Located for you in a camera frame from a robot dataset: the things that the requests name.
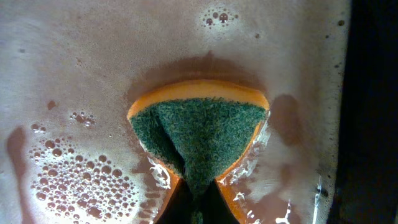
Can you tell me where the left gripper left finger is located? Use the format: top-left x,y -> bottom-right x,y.
155,180 -> 193,224

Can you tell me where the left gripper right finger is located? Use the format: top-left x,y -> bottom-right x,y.
195,180 -> 239,224

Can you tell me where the orange green scrub sponge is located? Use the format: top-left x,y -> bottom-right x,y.
127,80 -> 269,223

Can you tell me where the small tray with soapy water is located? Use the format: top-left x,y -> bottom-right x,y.
1,0 -> 351,223

